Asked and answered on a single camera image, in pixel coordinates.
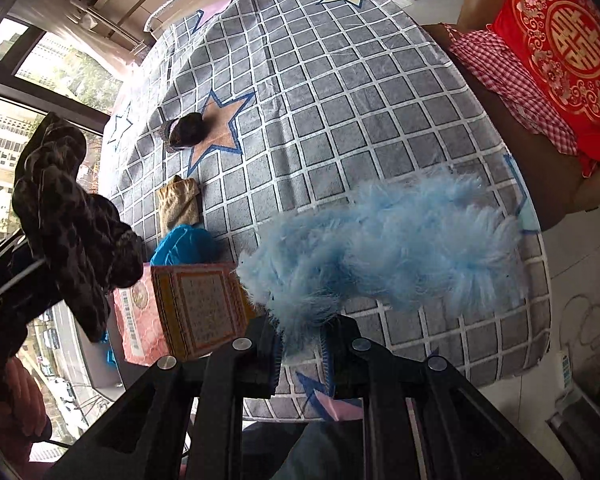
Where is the black knitted cloth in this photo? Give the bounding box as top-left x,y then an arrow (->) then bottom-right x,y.
12,113 -> 144,342

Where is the bright blue mesh cloth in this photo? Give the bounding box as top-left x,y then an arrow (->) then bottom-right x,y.
149,224 -> 219,266

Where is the tan sock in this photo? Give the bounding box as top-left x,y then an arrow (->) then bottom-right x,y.
156,176 -> 200,236

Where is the fluffy light blue cloth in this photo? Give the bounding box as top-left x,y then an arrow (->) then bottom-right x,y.
236,171 -> 528,353

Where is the person's left hand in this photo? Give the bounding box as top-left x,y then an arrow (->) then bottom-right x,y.
0,356 -> 47,466

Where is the pink and yellow cardboard box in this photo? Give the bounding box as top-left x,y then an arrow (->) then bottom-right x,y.
114,263 -> 259,366

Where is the black storage box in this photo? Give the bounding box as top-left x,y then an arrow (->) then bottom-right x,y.
74,312 -> 146,390

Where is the white power strip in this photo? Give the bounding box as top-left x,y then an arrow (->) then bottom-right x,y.
556,350 -> 573,396

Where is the dark brown rolled sock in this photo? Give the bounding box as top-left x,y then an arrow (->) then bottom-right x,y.
160,112 -> 208,153

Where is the grey checked star tablecloth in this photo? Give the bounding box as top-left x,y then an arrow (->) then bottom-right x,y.
98,0 -> 552,387

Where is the brown leather sofa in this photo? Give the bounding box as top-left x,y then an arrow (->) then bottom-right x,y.
425,0 -> 600,230

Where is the red gingham cloth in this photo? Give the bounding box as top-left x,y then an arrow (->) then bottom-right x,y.
443,24 -> 597,179

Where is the red embroidered cushion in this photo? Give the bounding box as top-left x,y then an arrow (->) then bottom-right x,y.
491,0 -> 600,162

